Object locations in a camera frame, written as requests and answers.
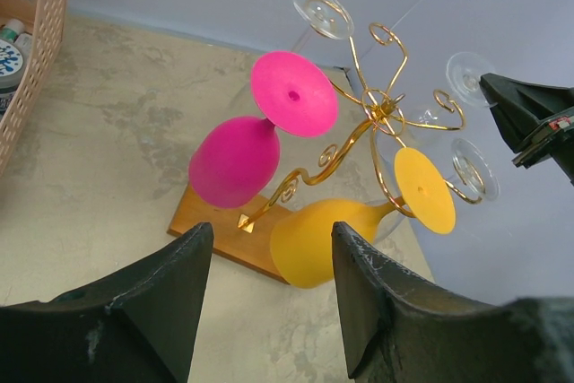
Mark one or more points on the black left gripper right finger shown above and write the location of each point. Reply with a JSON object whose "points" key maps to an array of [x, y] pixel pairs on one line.
{"points": [[399, 327]]}

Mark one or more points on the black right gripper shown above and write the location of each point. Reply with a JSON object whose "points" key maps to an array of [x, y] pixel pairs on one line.
{"points": [[535, 121]]}

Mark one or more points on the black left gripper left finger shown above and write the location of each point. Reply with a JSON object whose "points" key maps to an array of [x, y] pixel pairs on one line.
{"points": [[137, 324]]}

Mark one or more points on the clear wine glass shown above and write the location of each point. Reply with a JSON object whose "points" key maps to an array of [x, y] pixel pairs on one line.
{"points": [[463, 72], [326, 18]]}

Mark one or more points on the yellow plastic wine glass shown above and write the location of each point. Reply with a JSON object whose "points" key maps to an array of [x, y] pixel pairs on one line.
{"points": [[301, 243]]}

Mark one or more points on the pink plastic wine glass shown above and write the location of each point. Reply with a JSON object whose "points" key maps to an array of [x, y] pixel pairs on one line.
{"points": [[241, 155]]}

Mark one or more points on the wooden rack base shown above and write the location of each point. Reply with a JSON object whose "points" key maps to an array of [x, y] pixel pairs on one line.
{"points": [[248, 249]]}

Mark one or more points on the round blue patterned tin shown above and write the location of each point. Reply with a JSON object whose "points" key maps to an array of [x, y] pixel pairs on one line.
{"points": [[12, 67]]}

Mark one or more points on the peach plastic file organizer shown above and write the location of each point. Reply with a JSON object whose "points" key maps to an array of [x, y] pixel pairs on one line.
{"points": [[44, 20]]}

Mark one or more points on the gold wire glass rack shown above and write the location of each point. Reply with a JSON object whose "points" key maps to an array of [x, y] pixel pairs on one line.
{"points": [[383, 114]]}

